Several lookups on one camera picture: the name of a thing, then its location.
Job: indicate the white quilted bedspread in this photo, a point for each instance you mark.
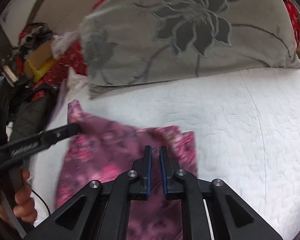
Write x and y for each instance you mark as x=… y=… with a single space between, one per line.
x=240 y=130

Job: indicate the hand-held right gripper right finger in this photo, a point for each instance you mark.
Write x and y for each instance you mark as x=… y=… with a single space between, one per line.
x=163 y=177

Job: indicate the cardboard box with yellow tape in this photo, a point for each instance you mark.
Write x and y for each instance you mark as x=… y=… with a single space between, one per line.
x=40 y=71

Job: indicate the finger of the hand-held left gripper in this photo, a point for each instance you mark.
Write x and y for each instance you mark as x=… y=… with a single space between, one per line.
x=65 y=130

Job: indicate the grey floral pillow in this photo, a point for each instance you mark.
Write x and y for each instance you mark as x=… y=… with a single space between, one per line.
x=165 y=42

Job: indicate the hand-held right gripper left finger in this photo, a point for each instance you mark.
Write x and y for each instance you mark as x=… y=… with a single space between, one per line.
x=147 y=177

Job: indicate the pink floral garment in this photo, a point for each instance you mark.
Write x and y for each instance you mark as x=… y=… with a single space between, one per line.
x=102 y=152

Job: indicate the person's left hand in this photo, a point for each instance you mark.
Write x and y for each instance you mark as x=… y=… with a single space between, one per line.
x=25 y=205

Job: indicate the dark green jacket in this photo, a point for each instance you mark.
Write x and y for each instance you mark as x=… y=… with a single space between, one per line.
x=27 y=112

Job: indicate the red floral blanket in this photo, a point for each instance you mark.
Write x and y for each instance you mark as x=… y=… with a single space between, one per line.
x=65 y=65

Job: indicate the red black patterned cloth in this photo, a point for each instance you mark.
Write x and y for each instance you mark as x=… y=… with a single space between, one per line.
x=32 y=36

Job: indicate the white crumpled cloth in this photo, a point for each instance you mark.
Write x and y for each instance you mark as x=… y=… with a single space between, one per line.
x=63 y=43

